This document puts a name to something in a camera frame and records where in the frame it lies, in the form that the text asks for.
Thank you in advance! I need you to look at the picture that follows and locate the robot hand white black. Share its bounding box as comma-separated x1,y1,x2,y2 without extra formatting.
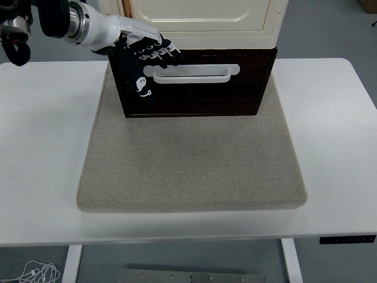
84,2,186,106

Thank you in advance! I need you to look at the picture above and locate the white drawer handle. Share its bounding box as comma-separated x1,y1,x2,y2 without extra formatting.
143,64,241,85

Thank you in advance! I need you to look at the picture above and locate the cream plastic cabinet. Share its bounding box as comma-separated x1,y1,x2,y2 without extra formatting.
97,0,286,50

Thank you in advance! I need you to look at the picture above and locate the grey felt mat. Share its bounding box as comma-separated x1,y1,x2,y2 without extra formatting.
76,60,309,213

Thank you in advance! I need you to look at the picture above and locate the white table leg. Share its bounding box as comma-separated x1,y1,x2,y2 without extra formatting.
280,238,304,283
61,244,84,283

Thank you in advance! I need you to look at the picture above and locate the grey metal plate with screws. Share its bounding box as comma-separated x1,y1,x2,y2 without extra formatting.
117,268,267,283

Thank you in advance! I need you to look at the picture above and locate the brown cardboard box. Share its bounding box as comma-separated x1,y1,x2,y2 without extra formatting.
358,0,377,14

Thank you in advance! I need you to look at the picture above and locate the black table control panel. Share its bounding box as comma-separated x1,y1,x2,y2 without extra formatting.
319,235,377,245

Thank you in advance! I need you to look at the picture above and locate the white cable on floor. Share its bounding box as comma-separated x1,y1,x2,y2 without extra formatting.
0,260,61,283

